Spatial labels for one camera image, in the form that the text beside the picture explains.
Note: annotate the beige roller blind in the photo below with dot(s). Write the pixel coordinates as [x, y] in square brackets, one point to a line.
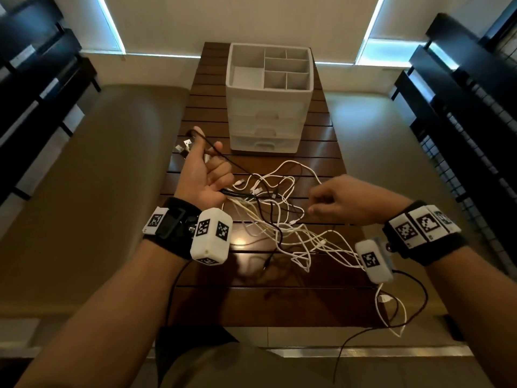
[242, 20]
[80, 20]

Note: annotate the person's right hand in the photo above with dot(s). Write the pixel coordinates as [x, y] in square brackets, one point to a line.
[355, 202]

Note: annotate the black wristband with markers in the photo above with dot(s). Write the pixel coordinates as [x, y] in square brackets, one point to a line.
[173, 226]
[436, 250]

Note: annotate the black left wristband with markers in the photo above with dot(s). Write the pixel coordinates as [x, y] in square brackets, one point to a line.
[173, 226]

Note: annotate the person's left hand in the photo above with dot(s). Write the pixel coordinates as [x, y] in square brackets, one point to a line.
[198, 181]

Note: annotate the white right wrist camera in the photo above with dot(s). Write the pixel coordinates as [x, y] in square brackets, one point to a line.
[375, 274]

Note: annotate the person's left forearm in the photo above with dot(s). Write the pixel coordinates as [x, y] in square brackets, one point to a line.
[101, 319]

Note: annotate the white drawer organizer box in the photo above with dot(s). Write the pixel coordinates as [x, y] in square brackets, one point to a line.
[266, 109]

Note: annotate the person's right forearm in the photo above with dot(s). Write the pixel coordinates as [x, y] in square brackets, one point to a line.
[476, 319]

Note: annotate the black right wristband with markers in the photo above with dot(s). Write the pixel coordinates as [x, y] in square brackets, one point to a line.
[436, 250]

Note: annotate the wooden slatted table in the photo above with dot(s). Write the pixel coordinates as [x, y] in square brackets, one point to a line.
[242, 303]

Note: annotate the person's dark trouser leg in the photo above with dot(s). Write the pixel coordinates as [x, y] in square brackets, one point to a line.
[190, 339]

